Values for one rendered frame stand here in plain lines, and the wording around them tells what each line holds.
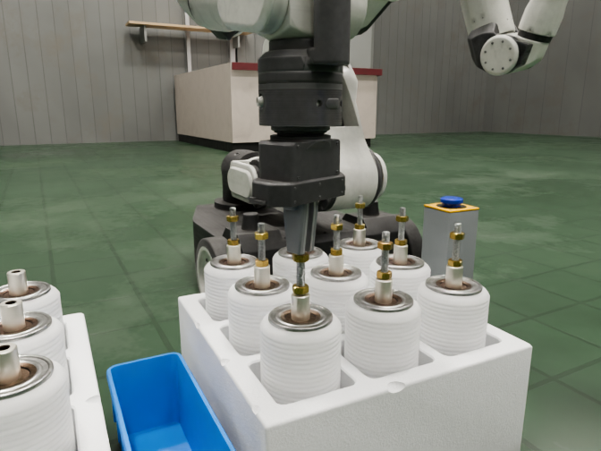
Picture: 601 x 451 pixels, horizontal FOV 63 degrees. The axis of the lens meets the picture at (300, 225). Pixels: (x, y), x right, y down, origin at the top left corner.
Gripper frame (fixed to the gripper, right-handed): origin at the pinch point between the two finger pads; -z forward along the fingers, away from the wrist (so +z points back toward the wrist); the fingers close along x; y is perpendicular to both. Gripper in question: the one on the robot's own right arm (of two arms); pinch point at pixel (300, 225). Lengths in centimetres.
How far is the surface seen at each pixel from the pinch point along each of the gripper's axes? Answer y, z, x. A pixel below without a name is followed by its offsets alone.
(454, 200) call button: 1.7, -3.6, 43.5
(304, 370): -3.5, -15.1, -3.2
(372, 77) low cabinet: 334, 50, 511
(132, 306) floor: 74, -36, 18
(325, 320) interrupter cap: -3.1, -10.8, 0.9
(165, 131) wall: 651, -26, 401
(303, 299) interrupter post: -1.0, -8.4, -0.6
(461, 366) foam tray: -13.8, -18.3, 14.3
